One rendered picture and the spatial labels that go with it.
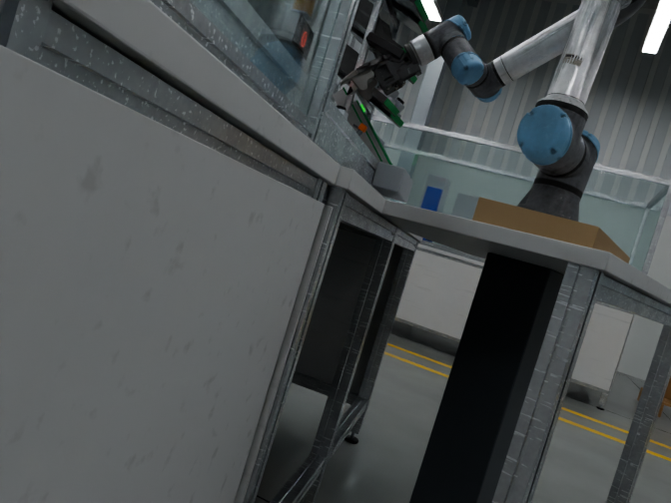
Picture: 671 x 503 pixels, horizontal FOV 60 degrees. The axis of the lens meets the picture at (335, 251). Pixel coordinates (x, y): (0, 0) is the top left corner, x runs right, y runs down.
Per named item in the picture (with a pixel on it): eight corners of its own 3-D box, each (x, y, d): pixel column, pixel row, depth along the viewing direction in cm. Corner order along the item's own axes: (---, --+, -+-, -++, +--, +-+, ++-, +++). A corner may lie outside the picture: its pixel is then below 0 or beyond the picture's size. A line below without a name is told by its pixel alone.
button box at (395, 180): (406, 203, 158) (413, 181, 158) (398, 193, 138) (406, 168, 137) (382, 196, 160) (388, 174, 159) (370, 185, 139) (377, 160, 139)
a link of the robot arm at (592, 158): (589, 200, 142) (609, 148, 142) (573, 182, 132) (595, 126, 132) (542, 189, 150) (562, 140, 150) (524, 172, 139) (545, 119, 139)
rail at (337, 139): (385, 215, 174) (395, 180, 174) (308, 159, 87) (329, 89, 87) (367, 210, 175) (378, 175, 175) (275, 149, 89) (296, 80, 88)
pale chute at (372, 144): (382, 177, 191) (393, 170, 190) (369, 168, 179) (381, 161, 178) (346, 107, 198) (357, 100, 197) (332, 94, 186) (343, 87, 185)
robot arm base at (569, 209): (582, 241, 142) (597, 203, 142) (564, 225, 131) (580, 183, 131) (525, 225, 152) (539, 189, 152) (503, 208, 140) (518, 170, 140)
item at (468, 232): (698, 318, 156) (701, 308, 156) (604, 270, 88) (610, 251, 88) (471, 254, 202) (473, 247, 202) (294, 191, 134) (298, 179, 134)
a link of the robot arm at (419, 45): (420, 29, 153) (422, 41, 161) (405, 38, 154) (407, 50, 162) (433, 53, 152) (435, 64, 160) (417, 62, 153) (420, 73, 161)
